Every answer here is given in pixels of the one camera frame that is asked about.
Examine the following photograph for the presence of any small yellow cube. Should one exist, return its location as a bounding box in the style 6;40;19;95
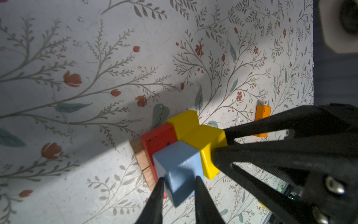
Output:
182;125;228;180

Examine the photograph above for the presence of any orange block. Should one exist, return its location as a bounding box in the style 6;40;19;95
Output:
253;105;272;138

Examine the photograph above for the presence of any red block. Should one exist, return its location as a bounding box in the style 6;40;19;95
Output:
140;124;177;186

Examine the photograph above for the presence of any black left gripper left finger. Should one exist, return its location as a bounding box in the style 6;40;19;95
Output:
135;177;165;224

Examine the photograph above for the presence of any natural wood block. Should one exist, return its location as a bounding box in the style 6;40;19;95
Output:
130;138;157;191

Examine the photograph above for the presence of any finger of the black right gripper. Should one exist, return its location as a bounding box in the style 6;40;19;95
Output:
213;134;358;224
224;105;358;145

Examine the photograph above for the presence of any light blue cube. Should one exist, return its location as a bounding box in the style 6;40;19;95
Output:
153;141;204;208

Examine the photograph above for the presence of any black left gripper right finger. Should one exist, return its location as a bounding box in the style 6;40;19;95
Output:
195;176;225;224

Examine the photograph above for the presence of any yellow rectangular block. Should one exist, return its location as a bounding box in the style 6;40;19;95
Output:
167;110;199;141

